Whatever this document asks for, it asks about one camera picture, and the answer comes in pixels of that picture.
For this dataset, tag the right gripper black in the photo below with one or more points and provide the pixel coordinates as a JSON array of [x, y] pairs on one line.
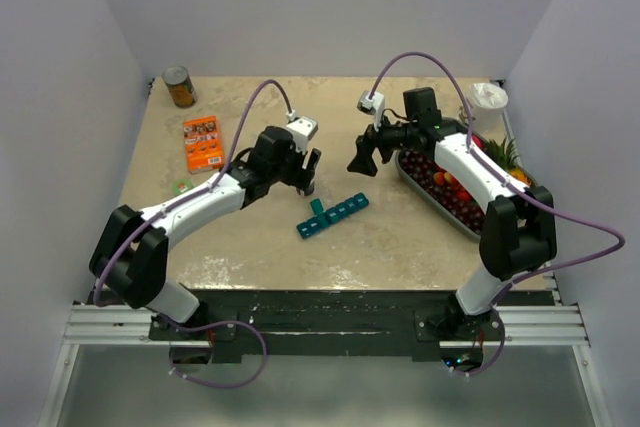
[[364, 161]]

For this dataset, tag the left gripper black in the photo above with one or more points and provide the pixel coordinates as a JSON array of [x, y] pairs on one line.
[[302, 176]]

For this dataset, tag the teal weekly pill organizer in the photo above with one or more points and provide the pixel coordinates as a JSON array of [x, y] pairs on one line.
[[324, 218]]

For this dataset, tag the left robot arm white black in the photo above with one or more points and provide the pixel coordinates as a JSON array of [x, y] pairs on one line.
[[131, 256]]

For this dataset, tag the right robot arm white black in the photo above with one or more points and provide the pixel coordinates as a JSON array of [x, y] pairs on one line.
[[519, 233]]

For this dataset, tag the dark grape bunch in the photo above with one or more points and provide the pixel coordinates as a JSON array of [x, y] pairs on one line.
[[417, 170]]

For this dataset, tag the strawberry pile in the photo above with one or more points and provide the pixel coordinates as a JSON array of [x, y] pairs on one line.
[[447, 187]]

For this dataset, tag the orange snack box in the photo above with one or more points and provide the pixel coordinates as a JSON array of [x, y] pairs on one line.
[[203, 145]]

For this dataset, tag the green tape roll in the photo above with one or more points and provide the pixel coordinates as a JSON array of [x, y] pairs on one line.
[[182, 186]]

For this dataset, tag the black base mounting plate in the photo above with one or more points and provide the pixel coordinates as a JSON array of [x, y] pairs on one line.
[[334, 323]]

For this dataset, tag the white paper cup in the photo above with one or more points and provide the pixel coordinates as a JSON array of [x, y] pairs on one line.
[[487, 103]]

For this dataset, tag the small pineapple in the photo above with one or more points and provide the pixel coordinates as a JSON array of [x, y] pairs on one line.
[[505, 156]]

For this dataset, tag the grey fruit tray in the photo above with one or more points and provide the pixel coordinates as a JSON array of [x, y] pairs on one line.
[[438, 189]]

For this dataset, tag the tin food can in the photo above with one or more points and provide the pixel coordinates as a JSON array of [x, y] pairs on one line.
[[180, 86]]

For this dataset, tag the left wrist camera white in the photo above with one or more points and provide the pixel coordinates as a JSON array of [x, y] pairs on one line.
[[302, 129]]

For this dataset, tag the aluminium rail frame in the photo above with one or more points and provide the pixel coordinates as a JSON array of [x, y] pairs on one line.
[[117, 324]]

